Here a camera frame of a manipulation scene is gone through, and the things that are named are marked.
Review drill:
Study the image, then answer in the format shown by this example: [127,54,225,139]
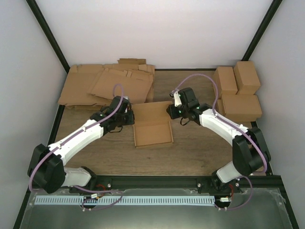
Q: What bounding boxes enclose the left black frame post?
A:
[26,0,70,73]

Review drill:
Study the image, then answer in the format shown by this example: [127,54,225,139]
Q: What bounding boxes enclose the folded cardboard box front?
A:
[216,94,263,123]

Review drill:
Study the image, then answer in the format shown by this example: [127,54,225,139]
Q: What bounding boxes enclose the black frame post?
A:
[241,0,283,61]
[26,0,70,73]

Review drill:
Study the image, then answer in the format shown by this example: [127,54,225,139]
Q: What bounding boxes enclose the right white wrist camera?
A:
[170,89,182,107]

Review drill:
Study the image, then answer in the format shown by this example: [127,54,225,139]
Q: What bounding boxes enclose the right black frame post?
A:
[241,0,283,61]

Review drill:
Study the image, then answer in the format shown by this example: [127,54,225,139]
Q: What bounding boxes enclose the folded cardboard box back right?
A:
[234,61,261,95]

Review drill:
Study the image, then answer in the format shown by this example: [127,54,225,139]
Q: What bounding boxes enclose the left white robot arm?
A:
[28,96,134,194]

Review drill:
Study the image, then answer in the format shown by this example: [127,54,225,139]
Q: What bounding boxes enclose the light blue slotted cable duct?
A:
[34,196,215,206]

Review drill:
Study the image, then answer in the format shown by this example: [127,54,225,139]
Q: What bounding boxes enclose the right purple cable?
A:
[176,73,268,212]

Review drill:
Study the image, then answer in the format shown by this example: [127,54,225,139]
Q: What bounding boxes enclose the stack of flat cardboard sheets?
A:
[58,58,155,109]

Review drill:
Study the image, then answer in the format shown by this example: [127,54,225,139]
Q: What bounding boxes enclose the purple cable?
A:
[28,83,127,213]
[176,73,268,212]

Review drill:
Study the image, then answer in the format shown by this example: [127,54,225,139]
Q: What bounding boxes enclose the black aluminium front rail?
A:
[62,175,284,194]

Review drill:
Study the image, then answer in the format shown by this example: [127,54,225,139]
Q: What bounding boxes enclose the folded cardboard box back left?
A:
[213,66,238,99]

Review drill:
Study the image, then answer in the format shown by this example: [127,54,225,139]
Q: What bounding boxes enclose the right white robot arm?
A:
[166,87,271,192]

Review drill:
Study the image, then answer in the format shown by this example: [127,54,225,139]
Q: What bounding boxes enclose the brown cardboard box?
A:
[132,101,173,149]

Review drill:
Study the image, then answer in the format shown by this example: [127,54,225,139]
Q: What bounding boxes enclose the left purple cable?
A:
[28,83,127,213]

